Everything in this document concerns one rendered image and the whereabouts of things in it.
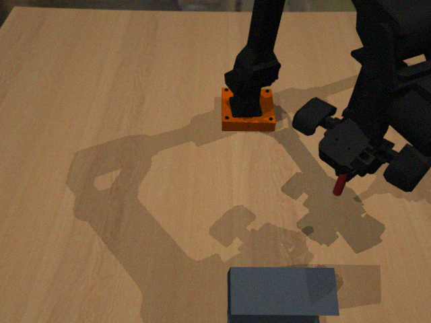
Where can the dark grey sloped panel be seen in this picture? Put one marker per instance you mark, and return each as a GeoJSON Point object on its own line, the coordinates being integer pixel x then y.
{"type": "Point", "coordinates": [281, 294]}

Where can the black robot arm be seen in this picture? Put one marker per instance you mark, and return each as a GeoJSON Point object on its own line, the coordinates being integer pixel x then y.
{"type": "Point", "coordinates": [390, 31]}

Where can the dark red peg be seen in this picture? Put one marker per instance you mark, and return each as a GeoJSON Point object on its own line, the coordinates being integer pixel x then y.
{"type": "Point", "coordinates": [339, 185]}

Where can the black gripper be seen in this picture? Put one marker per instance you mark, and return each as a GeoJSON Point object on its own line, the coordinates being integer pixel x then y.
{"type": "Point", "coordinates": [406, 168]}

